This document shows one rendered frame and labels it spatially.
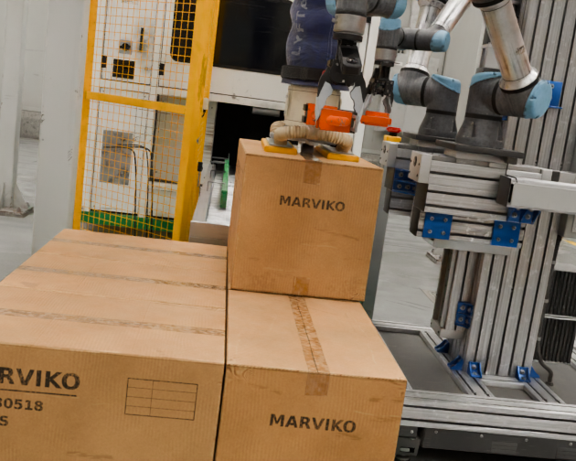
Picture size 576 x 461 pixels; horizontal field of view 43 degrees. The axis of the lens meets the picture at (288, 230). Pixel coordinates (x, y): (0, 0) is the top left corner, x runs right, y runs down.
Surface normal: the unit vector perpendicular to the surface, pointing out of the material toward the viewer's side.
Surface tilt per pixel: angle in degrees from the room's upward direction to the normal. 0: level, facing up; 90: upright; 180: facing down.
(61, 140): 90
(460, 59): 90
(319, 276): 90
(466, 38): 90
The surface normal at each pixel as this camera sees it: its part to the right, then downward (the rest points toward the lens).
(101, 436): 0.07, 0.18
